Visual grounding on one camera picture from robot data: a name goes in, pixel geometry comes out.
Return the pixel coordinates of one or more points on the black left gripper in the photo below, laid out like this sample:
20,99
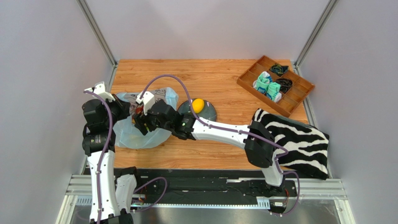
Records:
123,107

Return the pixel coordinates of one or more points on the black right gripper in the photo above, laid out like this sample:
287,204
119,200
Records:
148,120

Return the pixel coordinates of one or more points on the light blue printed plastic bag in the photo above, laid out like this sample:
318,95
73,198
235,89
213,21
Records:
128,136

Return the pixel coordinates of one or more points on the yellow lemon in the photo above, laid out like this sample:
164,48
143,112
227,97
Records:
198,105

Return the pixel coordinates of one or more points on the red strawberry bunch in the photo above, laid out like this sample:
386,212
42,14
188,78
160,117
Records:
136,115

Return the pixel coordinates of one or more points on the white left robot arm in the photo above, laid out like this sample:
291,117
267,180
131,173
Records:
111,194

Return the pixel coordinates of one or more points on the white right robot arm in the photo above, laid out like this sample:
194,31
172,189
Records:
257,142

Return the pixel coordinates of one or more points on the black fruit plate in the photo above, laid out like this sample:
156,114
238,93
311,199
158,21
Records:
209,111

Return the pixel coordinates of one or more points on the teal white sock left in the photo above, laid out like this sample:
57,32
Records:
262,82

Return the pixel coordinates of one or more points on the teal white sock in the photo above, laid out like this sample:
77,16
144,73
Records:
262,82
273,92

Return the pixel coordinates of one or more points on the teal white sock right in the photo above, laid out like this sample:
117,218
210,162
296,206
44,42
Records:
273,92

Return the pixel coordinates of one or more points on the dark patterned rolled sock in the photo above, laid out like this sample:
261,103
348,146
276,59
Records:
279,70

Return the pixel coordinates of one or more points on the black rolled sock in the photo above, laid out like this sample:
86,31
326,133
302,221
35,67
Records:
285,84

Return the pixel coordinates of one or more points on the zebra striped cloth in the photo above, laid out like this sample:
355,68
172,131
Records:
306,144

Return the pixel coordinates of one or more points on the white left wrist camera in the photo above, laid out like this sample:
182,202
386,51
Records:
99,90

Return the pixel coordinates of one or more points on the left corner aluminium post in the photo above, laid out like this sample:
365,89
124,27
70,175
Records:
85,8

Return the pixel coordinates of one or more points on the corner aluminium post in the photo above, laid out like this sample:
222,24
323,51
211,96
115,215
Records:
85,8
316,31

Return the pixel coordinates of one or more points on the aluminium frame rail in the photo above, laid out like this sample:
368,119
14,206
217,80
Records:
317,202

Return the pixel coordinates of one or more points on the right corner aluminium post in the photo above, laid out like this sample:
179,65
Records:
316,31

